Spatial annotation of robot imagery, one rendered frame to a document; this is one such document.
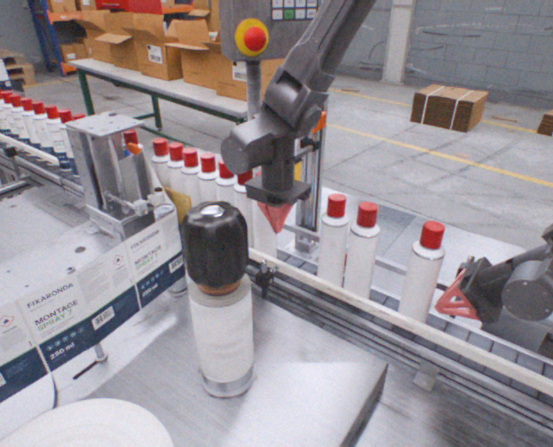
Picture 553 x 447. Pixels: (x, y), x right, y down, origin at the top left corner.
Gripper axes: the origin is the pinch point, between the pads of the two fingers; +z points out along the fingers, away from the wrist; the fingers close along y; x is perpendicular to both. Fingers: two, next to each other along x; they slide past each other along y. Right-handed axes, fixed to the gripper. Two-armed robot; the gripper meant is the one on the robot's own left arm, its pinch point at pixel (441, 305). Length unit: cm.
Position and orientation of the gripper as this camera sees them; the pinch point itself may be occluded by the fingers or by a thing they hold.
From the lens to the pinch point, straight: 74.9
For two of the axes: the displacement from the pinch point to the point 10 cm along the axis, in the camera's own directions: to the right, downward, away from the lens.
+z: -5.2, 4.6, 7.2
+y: -5.9, 4.2, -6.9
